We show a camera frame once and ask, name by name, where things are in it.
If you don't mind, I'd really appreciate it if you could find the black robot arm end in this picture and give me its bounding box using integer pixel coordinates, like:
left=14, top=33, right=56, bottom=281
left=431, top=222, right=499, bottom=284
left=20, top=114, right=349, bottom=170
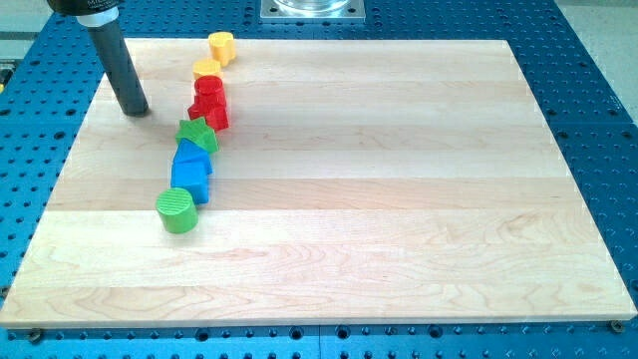
left=47, top=0, right=121, bottom=16

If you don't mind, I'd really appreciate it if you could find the light wooden board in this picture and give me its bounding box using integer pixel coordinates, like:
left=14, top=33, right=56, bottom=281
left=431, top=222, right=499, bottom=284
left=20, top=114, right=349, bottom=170
left=1, top=39, right=637, bottom=329

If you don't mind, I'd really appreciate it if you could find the red star block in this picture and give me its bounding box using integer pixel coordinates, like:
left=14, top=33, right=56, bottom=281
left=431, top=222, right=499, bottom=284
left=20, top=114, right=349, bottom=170
left=187, top=104, right=229, bottom=132

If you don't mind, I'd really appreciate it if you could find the blue cube block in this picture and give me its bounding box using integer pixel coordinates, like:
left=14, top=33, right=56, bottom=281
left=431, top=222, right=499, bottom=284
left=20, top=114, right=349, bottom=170
left=170, top=163, right=209, bottom=204

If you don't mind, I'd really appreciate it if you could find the green star block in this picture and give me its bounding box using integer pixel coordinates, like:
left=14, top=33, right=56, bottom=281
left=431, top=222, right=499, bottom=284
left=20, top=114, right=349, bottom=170
left=175, top=117, right=219, bottom=154

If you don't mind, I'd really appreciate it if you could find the blue triangle block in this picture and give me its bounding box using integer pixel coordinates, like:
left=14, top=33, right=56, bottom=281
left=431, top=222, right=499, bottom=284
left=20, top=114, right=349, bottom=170
left=172, top=139, right=213, bottom=175

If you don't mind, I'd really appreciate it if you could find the red cylinder block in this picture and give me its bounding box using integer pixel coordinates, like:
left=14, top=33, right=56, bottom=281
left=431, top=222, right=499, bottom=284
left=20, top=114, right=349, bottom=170
left=194, top=75, right=226, bottom=107

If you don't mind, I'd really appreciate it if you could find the green cylinder block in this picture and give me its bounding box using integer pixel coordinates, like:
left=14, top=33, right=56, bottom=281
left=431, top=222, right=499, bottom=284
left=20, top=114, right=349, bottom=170
left=156, top=187, right=198, bottom=233

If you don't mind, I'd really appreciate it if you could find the yellow hexagon block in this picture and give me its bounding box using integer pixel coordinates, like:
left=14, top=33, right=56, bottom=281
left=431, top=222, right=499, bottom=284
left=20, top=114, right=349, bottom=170
left=192, top=58, right=222, bottom=80

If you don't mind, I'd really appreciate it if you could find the yellow clover block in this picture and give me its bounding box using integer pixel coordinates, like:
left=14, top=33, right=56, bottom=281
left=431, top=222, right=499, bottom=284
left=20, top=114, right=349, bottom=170
left=208, top=32, right=236, bottom=67

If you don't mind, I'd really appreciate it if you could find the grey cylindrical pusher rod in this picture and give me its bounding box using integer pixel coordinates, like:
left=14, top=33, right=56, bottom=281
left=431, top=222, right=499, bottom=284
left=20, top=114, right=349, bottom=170
left=77, top=5, right=149, bottom=117

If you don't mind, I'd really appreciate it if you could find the blue perforated table plate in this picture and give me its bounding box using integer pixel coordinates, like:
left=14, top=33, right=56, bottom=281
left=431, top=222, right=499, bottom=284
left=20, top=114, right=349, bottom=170
left=1, top=1, right=637, bottom=358

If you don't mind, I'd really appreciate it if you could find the left board clamp screw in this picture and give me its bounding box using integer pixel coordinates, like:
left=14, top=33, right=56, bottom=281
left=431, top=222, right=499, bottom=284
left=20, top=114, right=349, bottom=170
left=26, top=328, right=43, bottom=344

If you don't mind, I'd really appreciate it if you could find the board clamp screw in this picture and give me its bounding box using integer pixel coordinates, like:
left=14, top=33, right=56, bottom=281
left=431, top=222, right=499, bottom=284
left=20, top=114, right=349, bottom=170
left=26, top=328, right=43, bottom=344
left=609, top=320, right=625, bottom=333

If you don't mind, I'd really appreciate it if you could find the right board clamp screw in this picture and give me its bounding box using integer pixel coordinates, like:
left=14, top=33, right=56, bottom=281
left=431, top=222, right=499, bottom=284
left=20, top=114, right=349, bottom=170
left=609, top=320, right=625, bottom=333

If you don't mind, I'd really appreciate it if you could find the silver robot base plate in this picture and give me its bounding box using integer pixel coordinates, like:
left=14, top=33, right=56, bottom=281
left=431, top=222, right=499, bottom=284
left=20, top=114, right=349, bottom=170
left=259, top=0, right=366, bottom=22

